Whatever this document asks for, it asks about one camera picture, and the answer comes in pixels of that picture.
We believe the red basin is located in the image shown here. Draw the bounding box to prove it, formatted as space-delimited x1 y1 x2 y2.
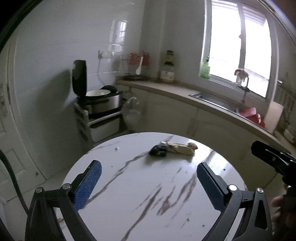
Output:
239 107 266 128

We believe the thick black cable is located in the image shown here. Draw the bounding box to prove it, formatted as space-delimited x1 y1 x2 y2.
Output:
0 148 29 214

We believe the steel sink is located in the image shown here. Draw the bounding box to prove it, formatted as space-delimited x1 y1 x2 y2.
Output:
188 91 241 114

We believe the black crumpled bag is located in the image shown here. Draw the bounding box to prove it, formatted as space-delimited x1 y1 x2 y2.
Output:
149 142 169 157

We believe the green soap bottle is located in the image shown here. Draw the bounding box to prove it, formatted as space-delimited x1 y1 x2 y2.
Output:
199 57 211 80

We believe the pale cutting board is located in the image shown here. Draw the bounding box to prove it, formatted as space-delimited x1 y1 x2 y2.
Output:
264 101 284 132

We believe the wall utensil rack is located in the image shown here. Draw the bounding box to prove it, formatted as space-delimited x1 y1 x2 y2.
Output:
274 72 296 139

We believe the wire dish rack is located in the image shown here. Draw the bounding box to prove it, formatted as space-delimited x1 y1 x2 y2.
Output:
121 51 151 80

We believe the cream kitchen counter cabinet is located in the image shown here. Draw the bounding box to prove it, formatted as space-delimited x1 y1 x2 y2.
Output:
116 79 292 186

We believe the dark sauce bottle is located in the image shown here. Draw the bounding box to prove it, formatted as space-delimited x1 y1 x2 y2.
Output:
165 50 175 66

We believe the white door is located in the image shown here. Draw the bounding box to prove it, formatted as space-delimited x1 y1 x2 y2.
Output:
0 35 47 202

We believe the glass jar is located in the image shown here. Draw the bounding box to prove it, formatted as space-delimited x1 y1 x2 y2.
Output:
160 64 175 84

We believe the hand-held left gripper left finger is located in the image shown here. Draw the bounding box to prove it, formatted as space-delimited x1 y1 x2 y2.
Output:
25 160 102 241

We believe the brown paper wrapper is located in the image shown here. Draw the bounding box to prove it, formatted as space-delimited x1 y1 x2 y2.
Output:
166 141 195 156

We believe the cloth on faucet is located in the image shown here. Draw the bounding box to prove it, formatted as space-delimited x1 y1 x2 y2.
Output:
234 69 249 84

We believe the white storage cart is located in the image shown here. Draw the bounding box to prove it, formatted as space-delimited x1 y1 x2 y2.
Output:
73 102 123 143

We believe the white rice spoon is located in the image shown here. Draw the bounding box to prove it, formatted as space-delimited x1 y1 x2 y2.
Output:
136 57 144 75

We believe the white power cord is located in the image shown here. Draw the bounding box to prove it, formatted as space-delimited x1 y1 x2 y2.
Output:
97 57 105 87

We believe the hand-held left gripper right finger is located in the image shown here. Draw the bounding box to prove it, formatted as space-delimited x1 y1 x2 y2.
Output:
196 162 273 241

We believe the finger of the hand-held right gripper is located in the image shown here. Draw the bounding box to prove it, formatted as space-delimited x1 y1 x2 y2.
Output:
251 140 296 178

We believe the sliding window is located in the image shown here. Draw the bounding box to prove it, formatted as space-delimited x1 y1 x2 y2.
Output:
201 0 281 100

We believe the metal faucet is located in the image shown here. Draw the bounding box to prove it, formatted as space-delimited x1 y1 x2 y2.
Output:
234 69 250 105

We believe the person's right hand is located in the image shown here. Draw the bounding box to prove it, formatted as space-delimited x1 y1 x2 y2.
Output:
270 195 296 232

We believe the hanging clear plastic bag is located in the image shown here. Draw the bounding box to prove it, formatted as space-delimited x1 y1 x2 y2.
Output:
121 97 141 130

